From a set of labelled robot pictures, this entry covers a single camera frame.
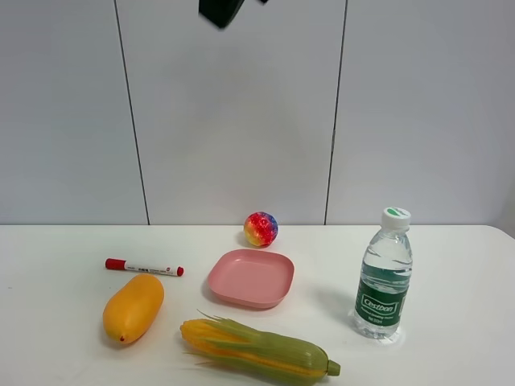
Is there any green yellow toy corn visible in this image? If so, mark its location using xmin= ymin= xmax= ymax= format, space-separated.
xmin=179 ymin=314 xmax=341 ymax=385

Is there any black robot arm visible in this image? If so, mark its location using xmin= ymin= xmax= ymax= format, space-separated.
xmin=198 ymin=0 xmax=245 ymax=30

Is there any rainbow coloured ball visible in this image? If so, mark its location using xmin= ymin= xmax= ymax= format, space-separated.
xmin=243 ymin=211 xmax=278 ymax=248

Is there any pink square plate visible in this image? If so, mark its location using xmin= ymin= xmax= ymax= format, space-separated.
xmin=207 ymin=249 xmax=295 ymax=310

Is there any clear water bottle green label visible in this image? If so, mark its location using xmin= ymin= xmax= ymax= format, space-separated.
xmin=354 ymin=207 xmax=413 ymax=339

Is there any red white marker pen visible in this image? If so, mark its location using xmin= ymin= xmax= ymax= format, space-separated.
xmin=105 ymin=258 xmax=184 ymax=277

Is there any orange mango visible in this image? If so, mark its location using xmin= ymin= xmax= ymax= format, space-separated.
xmin=102 ymin=273 xmax=165 ymax=344

